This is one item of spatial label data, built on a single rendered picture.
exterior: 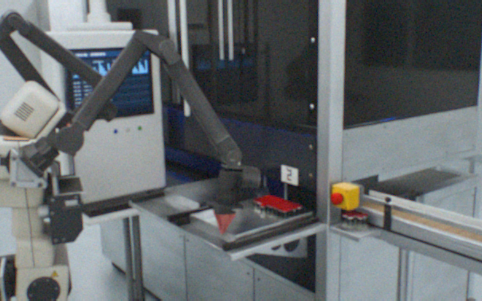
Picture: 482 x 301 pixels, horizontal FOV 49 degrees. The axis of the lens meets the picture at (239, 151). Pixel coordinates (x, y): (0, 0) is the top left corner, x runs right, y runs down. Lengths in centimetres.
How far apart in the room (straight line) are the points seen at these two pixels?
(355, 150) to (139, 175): 109
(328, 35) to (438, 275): 125
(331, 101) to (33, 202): 101
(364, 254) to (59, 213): 109
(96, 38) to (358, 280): 145
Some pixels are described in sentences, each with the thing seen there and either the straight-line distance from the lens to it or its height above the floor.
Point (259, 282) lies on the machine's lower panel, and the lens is 226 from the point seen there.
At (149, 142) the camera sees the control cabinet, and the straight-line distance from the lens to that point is 254.
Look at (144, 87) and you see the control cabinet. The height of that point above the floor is 129.
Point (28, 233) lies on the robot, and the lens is 186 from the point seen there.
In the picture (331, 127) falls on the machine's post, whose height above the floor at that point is 122.
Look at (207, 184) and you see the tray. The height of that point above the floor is 89.
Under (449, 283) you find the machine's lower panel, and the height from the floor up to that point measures 41.
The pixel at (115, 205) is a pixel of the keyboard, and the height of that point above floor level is 83.
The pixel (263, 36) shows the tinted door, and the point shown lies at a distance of 201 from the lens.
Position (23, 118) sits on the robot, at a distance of 174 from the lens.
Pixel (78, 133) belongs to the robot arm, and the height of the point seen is 126.
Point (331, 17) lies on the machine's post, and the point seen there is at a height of 157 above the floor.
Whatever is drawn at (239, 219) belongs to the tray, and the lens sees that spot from 191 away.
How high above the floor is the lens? 153
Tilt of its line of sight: 12 degrees down
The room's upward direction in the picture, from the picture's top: 1 degrees counter-clockwise
